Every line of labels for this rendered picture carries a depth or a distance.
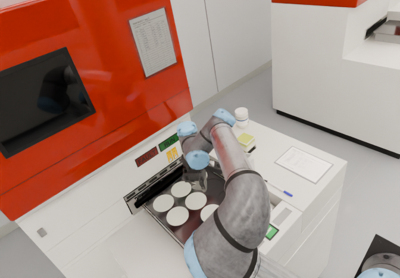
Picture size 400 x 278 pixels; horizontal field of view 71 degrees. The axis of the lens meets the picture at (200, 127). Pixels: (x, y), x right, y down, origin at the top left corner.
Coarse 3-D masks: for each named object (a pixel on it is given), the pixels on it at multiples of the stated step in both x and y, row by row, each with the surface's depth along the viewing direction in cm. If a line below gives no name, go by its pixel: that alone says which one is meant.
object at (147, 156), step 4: (156, 148) 130; (148, 152) 128; (152, 152) 129; (156, 152) 131; (144, 156) 127; (148, 156) 128; (152, 156) 130; (136, 160) 125; (140, 160) 126; (144, 160) 128; (140, 164) 127
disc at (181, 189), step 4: (176, 184) 139; (180, 184) 138; (184, 184) 138; (188, 184) 137; (172, 188) 137; (176, 188) 137; (180, 188) 136; (184, 188) 136; (188, 188) 135; (172, 192) 135; (176, 192) 134; (180, 192) 134; (184, 192) 134; (188, 192) 133; (176, 196) 132; (180, 196) 132
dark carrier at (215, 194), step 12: (180, 180) 140; (216, 180) 136; (168, 192) 135; (192, 192) 133; (204, 192) 132; (216, 192) 130; (180, 204) 128; (216, 204) 125; (192, 216) 122; (168, 228) 119; (180, 228) 118; (192, 228) 117
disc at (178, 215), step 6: (174, 210) 126; (180, 210) 126; (186, 210) 125; (168, 216) 124; (174, 216) 124; (180, 216) 123; (186, 216) 122; (168, 222) 122; (174, 222) 121; (180, 222) 121
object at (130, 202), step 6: (180, 162) 145; (174, 168) 142; (168, 174) 140; (180, 174) 148; (156, 180) 137; (162, 180) 139; (174, 180) 145; (150, 186) 135; (162, 186) 143; (144, 192) 133; (156, 192) 140; (132, 198) 130; (138, 198) 132; (150, 198) 138; (132, 204) 131; (132, 210) 132; (138, 210) 135
